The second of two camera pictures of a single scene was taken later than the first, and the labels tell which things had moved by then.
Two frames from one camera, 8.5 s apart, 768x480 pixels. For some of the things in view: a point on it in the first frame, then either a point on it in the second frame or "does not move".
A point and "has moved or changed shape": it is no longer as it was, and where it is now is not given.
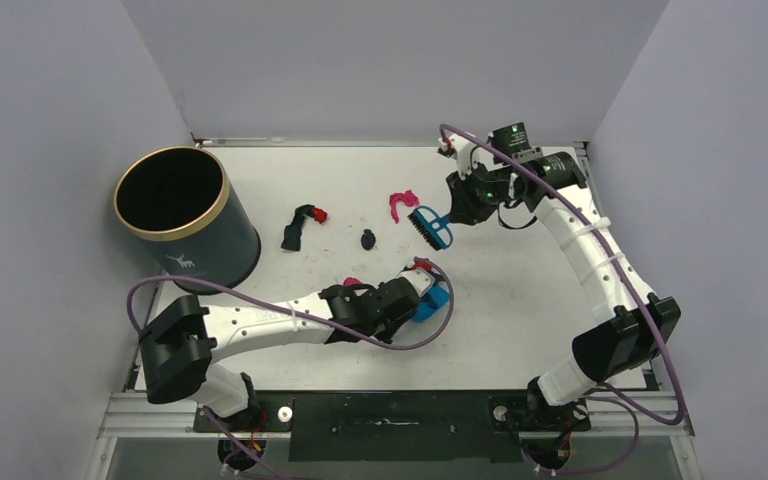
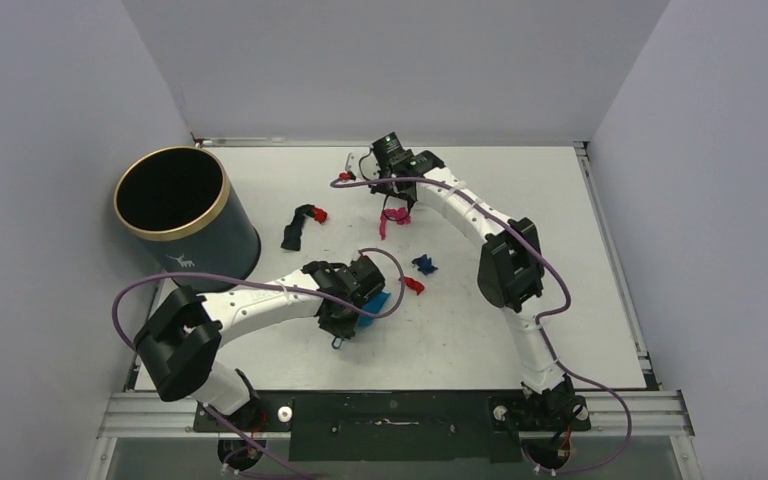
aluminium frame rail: x=668 y=416 does not move
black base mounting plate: x=395 y=426 does not move
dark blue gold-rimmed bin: x=180 y=201 does not move
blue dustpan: x=432 y=301 has moved or changed shape
